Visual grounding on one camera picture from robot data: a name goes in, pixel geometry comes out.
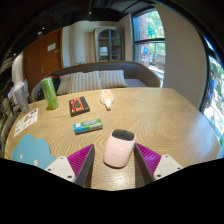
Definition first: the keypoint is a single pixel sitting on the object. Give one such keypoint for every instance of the clear plastic water bottle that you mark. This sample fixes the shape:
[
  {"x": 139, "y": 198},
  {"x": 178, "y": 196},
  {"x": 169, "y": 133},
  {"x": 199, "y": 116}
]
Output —
[{"x": 22, "y": 98}]

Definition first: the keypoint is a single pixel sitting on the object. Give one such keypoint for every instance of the light blue cloud-shaped mouse pad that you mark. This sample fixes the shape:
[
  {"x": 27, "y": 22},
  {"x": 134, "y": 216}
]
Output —
[{"x": 31, "y": 151}]

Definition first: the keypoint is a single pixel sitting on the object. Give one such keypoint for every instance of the black box with orange print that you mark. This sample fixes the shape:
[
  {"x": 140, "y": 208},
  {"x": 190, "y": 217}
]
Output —
[{"x": 79, "y": 106}]

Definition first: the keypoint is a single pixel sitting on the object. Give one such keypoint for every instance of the green and blue small pack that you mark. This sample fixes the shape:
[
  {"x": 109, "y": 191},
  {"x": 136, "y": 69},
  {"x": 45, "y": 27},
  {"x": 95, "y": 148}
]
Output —
[{"x": 88, "y": 126}]

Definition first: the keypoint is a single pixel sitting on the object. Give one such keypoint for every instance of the grey curved sofa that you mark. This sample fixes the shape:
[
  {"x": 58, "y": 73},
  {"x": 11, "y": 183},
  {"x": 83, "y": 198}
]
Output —
[{"x": 140, "y": 75}]

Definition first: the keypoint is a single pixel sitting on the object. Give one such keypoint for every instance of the arched glass-door cabinet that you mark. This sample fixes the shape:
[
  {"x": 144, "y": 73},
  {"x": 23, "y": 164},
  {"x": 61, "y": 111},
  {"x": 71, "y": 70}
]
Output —
[{"x": 109, "y": 44}]

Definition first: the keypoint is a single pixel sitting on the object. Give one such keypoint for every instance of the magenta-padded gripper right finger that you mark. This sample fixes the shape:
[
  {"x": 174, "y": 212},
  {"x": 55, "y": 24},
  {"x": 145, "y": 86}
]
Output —
[{"x": 160, "y": 165}]

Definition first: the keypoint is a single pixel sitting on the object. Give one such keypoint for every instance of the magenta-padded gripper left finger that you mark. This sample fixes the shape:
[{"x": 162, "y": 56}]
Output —
[{"x": 66, "y": 165}]

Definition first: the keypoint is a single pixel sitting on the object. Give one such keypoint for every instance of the clear bottle with orange contents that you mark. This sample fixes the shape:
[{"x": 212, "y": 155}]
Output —
[{"x": 106, "y": 97}]

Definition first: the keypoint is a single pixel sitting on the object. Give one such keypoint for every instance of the person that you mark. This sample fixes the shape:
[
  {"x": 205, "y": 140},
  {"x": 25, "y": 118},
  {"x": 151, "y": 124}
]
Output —
[{"x": 211, "y": 86}]

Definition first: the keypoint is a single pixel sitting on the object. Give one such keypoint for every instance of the white sticker sheet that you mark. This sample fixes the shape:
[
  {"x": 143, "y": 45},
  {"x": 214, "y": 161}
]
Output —
[{"x": 26, "y": 122}]

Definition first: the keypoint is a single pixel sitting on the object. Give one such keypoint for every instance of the brown wooden door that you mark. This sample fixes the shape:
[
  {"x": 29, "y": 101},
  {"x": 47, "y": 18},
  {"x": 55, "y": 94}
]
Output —
[{"x": 41, "y": 61}]

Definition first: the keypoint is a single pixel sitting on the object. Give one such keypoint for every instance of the pink and black computer mouse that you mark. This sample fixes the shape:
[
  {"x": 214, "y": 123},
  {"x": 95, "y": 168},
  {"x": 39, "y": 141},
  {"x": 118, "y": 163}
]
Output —
[{"x": 118, "y": 151}]

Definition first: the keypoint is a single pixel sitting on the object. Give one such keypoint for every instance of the black and red backpack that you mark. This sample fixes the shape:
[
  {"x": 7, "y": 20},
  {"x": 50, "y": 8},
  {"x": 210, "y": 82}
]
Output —
[{"x": 40, "y": 93}]

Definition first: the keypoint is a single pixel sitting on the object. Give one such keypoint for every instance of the striped cushion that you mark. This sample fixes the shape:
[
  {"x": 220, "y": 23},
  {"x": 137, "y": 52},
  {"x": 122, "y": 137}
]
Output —
[
  {"x": 64, "y": 85},
  {"x": 113, "y": 78},
  {"x": 85, "y": 81}
]

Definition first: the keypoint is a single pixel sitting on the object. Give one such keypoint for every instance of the green drink can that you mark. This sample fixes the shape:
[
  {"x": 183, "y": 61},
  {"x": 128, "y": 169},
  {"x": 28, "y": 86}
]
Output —
[{"x": 50, "y": 94}]

